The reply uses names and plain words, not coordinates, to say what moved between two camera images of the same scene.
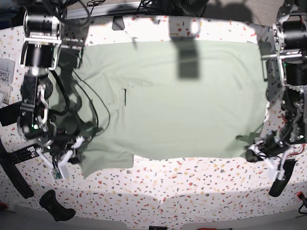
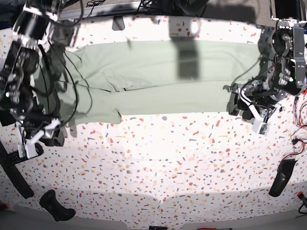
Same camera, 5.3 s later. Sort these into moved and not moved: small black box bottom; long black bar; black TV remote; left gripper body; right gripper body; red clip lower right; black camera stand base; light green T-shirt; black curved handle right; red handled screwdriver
Moved: light green T-shirt; right gripper body; left gripper body
Not moved: black curved handle right; long black bar; black camera stand base; red clip lower right; black TV remote; small black box bottom; red handled screwdriver
